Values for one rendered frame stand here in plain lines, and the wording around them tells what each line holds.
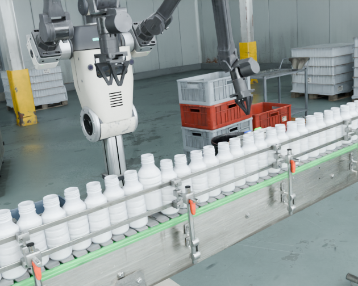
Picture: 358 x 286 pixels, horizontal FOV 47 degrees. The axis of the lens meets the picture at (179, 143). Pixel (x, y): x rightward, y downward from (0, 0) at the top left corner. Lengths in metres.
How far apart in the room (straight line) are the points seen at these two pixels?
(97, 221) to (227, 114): 2.81
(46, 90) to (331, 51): 6.55
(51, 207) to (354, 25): 11.89
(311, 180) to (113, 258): 0.87
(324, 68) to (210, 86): 5.04
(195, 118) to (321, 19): 9.69
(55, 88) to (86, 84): 9.09
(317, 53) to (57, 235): 7.73
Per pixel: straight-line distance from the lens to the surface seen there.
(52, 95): 10.81
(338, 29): 12.87
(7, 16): 8.95
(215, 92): 3.69
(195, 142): 3.86
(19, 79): 8.79
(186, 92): 3.82
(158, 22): 1.79
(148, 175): 1.19
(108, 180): 1.16
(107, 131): 1.79
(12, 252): 1.08
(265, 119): 4.36
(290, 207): 1.56
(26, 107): 8.85
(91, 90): 1.74
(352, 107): 1.97
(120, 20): 1.21
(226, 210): 1.39
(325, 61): 8.43
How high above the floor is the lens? 1.54
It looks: 15 degrees down
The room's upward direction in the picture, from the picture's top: 5 degrees counter-clockwise
